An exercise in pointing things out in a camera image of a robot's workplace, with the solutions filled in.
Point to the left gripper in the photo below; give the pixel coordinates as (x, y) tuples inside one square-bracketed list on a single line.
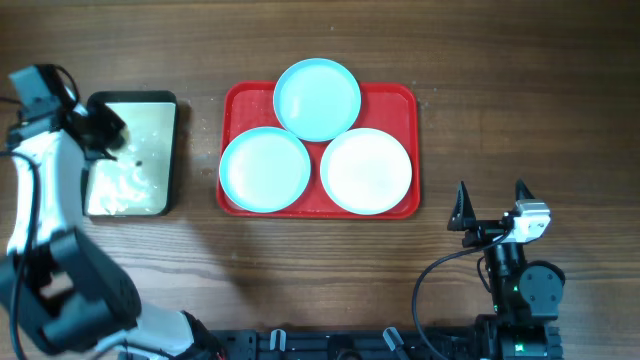
[(108, 119)]

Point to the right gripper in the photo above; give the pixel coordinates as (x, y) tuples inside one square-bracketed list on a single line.
[(463, 219)]

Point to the white plate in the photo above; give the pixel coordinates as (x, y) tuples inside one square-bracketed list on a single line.
[(366, 171)]

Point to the light blue plate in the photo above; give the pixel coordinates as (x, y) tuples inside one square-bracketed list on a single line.
[(317, 99), (264, 170)]

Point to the light blue plate top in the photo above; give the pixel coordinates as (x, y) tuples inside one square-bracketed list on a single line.
[(317, 99)]

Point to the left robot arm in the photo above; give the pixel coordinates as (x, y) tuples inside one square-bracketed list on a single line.
[(61, 289)]

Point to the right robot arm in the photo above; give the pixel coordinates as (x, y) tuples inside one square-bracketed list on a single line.
[(525, 294)]

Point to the dark green water tray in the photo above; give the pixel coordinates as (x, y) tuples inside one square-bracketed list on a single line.
[(137, 180)]

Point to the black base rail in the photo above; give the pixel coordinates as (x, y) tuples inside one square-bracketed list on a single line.
[(452, 343)]

